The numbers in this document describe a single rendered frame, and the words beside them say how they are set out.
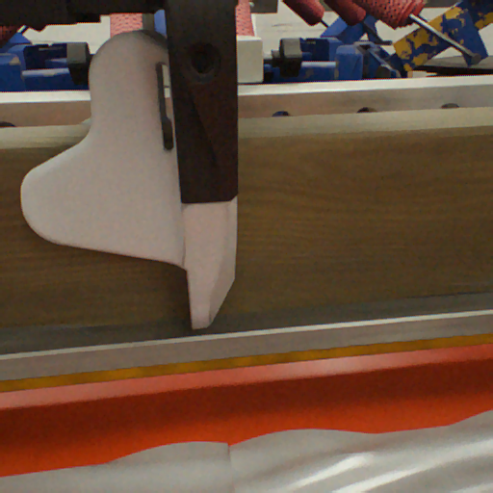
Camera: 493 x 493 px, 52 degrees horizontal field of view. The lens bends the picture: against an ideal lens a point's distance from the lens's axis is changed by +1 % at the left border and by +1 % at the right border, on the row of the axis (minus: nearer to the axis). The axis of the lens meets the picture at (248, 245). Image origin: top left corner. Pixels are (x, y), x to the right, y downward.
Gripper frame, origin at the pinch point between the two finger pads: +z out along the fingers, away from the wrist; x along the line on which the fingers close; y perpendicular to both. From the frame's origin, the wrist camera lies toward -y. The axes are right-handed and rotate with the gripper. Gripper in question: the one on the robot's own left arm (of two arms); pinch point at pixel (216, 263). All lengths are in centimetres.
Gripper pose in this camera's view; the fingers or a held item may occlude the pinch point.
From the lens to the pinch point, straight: 18.8
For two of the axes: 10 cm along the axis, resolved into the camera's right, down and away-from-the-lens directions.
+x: 1.3, 4.1, -9.0
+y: -9.9, 0.8, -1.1
